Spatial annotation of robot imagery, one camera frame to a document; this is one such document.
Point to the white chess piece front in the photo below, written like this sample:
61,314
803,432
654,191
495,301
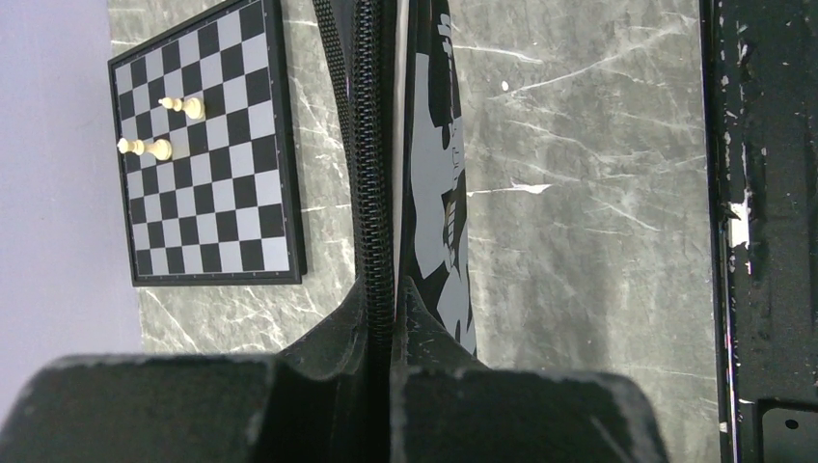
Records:
192,107

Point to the black racket bag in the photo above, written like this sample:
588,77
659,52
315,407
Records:
395,84

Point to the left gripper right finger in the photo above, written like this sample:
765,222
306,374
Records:
447,406

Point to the white chess piece back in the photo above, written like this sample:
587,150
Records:
161,149

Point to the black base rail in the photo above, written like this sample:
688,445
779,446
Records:
759,70

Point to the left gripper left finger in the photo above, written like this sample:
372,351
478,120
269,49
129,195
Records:
307,403

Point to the black white chessboard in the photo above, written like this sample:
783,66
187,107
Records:
224,210

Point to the white chess piece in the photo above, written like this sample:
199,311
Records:
161,149
192,107

